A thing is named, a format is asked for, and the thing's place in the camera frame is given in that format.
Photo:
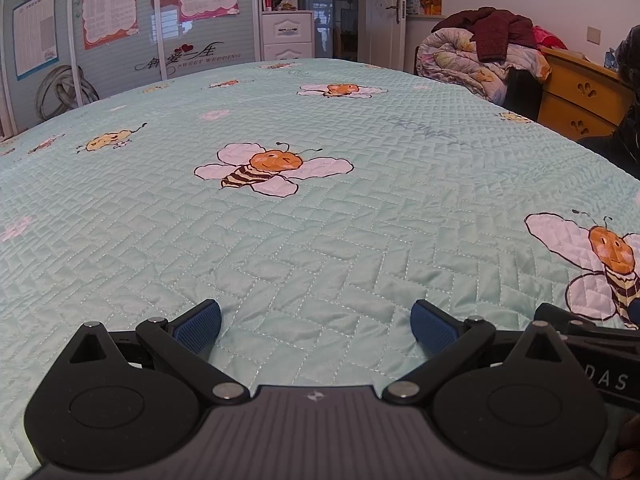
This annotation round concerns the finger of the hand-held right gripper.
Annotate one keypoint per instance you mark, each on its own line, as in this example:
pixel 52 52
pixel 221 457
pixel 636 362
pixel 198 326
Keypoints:
pixel 565 321

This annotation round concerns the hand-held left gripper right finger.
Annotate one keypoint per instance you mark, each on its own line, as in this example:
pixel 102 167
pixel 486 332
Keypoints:
pixel 432 327

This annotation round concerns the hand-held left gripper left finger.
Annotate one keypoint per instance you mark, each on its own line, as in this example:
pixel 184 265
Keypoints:
pixel 197 327

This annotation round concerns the person's right hand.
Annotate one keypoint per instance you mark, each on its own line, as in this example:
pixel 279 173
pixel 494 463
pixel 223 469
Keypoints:
pixel 627 445

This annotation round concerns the bee-print quilted bedspread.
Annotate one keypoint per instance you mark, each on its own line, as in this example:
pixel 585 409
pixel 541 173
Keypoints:
pixel 350 235

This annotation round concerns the black puffer jacket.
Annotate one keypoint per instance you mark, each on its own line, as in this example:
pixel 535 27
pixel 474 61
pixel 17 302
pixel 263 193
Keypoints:
pixel 627 125

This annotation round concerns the yellow wooden dresser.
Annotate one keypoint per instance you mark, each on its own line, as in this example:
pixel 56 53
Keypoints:
pixel 580 95

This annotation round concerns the wardrobe with sliding doors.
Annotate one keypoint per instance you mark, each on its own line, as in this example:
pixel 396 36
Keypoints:
pixel 125 75

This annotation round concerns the rolled floral quilt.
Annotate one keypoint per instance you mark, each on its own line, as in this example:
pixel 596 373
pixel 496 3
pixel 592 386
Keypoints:
pixel 450 55

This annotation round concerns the pink cloth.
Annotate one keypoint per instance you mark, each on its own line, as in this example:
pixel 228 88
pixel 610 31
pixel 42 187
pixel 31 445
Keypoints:
pixel 547 37

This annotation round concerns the dark red jacket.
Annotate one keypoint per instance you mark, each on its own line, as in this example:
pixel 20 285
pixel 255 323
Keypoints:
pixel 500 27

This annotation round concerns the white drawer cabinet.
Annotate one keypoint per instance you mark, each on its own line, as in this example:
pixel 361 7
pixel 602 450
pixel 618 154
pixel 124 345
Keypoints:
pixel 287 35

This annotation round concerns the white door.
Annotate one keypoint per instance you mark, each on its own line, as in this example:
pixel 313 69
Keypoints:
pixel 382 15

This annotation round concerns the orange packets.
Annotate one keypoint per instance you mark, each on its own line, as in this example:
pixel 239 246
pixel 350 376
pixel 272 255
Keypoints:
pixel 432 2

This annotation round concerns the orange-framed poster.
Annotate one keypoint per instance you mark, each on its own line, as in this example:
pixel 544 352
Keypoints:
pixel 110 5

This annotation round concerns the blue-framed poster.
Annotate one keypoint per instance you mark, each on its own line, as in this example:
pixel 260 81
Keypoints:
pixel 34 35

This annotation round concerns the row of books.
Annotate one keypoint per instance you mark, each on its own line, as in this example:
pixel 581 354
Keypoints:
pixel 272 0

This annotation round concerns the beige wall switch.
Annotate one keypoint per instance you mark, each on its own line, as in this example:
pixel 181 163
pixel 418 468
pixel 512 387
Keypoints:
pixel 593 35

